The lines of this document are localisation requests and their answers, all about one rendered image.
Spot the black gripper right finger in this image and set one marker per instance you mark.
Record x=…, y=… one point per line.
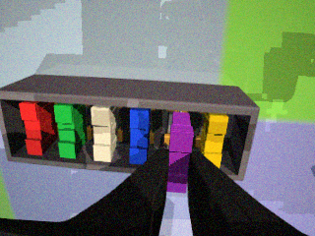
x=220, y=207

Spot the blue fuse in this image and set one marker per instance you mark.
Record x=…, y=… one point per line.
x=140, y=130

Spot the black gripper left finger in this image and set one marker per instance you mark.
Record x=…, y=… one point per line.
x=134, y=208

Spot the yellow fuse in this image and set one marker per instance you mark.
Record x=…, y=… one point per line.
x=214, y=128

